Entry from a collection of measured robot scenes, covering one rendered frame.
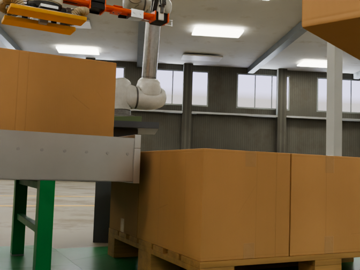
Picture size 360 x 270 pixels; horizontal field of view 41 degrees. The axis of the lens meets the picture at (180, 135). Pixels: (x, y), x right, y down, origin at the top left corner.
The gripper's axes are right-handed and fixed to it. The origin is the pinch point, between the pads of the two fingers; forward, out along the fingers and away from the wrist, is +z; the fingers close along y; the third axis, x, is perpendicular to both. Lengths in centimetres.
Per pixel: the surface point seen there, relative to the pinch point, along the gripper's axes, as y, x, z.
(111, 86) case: 21, -31, 44
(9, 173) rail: 36, -75, 84
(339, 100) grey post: -156, 291, -2
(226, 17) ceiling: -677, 468, -272
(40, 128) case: 20, -61, 65
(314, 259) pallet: 81, 36, 115
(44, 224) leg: 36, -61, 104
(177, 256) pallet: 64, -16, 114
